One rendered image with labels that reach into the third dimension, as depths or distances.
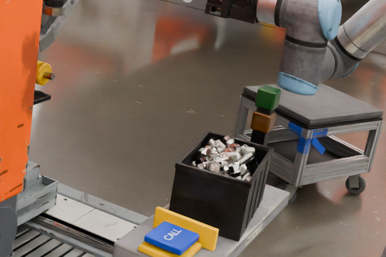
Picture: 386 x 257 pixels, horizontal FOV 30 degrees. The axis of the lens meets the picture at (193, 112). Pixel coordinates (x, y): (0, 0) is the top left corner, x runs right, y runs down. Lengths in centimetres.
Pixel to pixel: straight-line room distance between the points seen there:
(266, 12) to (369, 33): 23
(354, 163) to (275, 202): 123
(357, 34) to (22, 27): 80
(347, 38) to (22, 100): 78
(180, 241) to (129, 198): 120
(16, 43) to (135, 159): 166
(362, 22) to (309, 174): 100
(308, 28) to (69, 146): 143
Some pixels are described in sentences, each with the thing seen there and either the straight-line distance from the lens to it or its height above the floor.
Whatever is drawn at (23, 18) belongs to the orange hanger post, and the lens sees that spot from 107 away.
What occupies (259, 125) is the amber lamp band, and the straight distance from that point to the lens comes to 147.
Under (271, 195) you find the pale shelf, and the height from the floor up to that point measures 45.
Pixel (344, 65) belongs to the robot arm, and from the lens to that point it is 165.
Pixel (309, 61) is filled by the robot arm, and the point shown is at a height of 71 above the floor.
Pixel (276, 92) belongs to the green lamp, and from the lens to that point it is 146.
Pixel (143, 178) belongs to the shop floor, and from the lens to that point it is 255.
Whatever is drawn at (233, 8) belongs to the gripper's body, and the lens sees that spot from 159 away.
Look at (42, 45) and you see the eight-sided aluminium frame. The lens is 178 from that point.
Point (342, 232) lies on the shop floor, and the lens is 246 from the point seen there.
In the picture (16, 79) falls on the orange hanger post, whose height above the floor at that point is 72.
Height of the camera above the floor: 106
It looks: 19 degrees down
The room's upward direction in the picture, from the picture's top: 10 degrees clockwise
